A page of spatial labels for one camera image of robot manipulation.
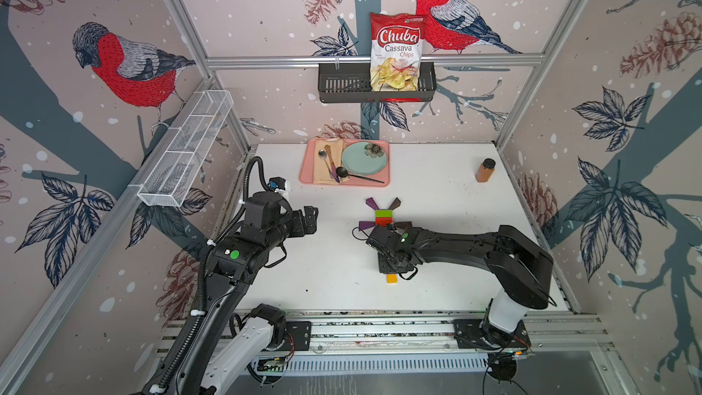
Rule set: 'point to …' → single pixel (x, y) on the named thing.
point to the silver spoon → (323, 154)
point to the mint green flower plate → (364, 158)
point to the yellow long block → (391, 278)
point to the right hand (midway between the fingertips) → (385, 267)
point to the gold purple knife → (334, 168)
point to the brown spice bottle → (485, 170)
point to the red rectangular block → (384, 220)
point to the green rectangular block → (383, 213)
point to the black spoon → (343, 172)
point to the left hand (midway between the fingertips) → (307, 205)
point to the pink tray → (306, 173)
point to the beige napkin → (321, 172)
